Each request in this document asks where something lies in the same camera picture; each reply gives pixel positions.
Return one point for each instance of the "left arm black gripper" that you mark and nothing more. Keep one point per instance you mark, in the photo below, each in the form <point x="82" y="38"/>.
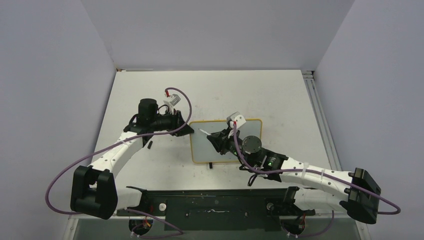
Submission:
<point x="177" y="121"/>

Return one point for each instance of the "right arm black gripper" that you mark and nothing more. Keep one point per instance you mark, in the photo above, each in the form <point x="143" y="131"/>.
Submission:
<point x="221" y="140"/>

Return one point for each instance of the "white whiteboard marker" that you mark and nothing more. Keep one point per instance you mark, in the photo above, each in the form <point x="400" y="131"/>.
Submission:
<point x="205" y="132"/>

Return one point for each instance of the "yellow framed small whiteboard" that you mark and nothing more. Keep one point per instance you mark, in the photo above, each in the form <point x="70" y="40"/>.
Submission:
<point x="210" y="143"/>

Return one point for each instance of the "black marker cap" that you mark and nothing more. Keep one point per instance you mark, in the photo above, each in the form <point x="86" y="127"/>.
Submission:
<point x="150" y="144"/>

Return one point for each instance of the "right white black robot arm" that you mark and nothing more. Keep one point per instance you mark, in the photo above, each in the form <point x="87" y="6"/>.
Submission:
<point x="355" y="193"/>

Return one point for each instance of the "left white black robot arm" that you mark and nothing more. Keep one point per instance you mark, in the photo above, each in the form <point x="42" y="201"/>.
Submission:
<point x="94" y="191"/>

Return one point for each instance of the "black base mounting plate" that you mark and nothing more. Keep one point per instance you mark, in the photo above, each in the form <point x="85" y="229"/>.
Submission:
<point x="221" y="210"/>

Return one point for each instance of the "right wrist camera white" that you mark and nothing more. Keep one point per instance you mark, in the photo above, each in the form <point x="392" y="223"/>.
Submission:
<point x="237" y="119"/>

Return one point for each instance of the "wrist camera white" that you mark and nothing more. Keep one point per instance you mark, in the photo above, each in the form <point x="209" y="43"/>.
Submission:
<point x="171" y="101"/>
<point x="237" y="119"/>

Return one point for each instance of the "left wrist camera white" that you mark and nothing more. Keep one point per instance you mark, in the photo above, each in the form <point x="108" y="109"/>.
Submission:
<point x="171" y="101"/>

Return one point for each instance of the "aluminium rail right side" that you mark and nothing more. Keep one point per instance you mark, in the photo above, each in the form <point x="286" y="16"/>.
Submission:
<point x="329" y="145"/>

